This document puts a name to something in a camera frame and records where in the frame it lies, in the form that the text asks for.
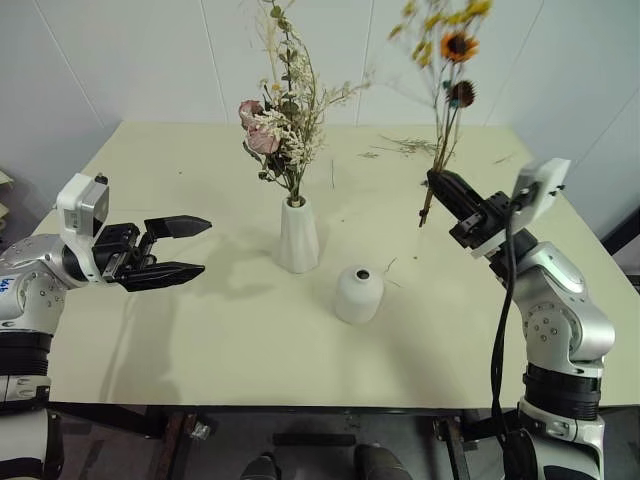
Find scattered dry grass sprigs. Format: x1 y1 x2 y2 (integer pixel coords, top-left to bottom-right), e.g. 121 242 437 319
357 133 442 161

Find pink and white flower bouquet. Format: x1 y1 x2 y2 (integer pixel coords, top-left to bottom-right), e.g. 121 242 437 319
238 0 374 207

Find beige stacked objects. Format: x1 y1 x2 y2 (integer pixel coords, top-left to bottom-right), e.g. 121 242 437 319
0 168 17 237

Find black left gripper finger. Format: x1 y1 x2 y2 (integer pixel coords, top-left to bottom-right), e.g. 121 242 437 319
119 262 207 293
143 214 213 247

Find dark rounded shape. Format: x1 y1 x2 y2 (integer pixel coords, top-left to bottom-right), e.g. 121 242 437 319
353 443 415 480
241 451 279 480

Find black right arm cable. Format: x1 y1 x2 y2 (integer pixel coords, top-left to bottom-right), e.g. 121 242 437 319
489 197 529 451

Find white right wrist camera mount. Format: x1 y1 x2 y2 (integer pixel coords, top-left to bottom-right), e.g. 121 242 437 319
472 158 572 260

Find dark furniture piece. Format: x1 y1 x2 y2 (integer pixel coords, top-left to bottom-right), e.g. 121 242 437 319
598 188 640 289

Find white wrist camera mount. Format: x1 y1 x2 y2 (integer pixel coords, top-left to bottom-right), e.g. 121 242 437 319
472 158 572 260
55 172 112 251

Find black flat bar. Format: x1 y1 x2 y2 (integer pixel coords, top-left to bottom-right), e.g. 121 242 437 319
272 433 357 448

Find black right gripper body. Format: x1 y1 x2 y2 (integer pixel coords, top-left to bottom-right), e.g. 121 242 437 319
448 191 513 251

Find short round white vase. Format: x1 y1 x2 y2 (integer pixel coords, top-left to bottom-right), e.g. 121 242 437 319
333 264 386 325

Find tall white ribbed vase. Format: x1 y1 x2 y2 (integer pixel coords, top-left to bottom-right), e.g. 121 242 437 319
278 196 320 275

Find black table frame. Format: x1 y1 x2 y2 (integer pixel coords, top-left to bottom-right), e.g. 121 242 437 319
48 399 524 441

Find rusty metal table leg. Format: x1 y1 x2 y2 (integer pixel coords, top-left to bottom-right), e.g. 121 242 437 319
147 410 199 480
433 417 479 480

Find dried sunflower bouquet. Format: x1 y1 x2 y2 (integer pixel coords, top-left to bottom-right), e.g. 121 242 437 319
387 0 495 229

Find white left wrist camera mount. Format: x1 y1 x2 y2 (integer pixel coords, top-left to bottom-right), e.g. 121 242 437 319
55 172 112 251

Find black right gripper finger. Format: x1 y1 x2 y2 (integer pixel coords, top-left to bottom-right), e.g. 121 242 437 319
427 171 469 223
439 170 484 214

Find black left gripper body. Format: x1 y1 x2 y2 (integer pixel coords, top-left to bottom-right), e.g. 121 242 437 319
92 223 161 285

